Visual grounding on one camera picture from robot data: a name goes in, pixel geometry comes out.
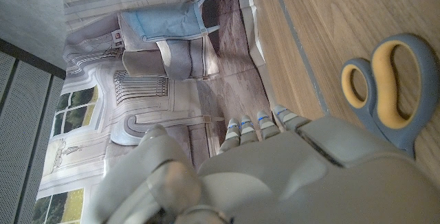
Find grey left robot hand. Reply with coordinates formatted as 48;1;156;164
82;104;440;224

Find printed living room backdrop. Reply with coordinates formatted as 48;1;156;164
32;0;276;224

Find grey perforated panel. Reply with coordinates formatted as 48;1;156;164
0;38;66;224

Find grey yellow handled scissors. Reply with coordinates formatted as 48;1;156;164
340;33;440;159

